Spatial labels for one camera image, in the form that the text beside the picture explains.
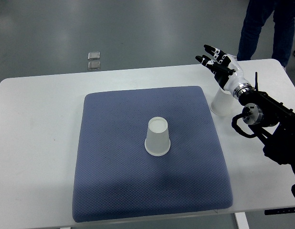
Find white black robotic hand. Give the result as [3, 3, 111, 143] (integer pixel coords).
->
[195, 45, 253, 99]

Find white paper cup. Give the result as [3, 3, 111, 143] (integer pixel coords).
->
[210, 88, 235, 116]
[145, 117, 170, 156]

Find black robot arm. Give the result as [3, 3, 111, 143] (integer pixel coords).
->
[232, 83, 295, 175]

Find person legs blue jeans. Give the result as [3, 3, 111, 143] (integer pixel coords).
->
[236, 0, 295, 67]

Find upper metal floor plate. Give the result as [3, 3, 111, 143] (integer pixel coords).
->
[87, 51, 100, 60]

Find metal floor plate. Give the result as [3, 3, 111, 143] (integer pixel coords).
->
[88, 61, 101, 71]
[87, 51, 100, 60]

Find lower metal floor plate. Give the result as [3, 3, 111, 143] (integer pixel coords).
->
[88, 61, 101, 71]

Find white table leg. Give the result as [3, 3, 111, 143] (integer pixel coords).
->
[234, 212, 249, 229]

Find black table control panel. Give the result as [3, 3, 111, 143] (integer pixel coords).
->
[264, 207, 295, 215]

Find blue fabric cushion mat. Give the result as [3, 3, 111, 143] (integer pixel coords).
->
[73, 86, 233, 222]

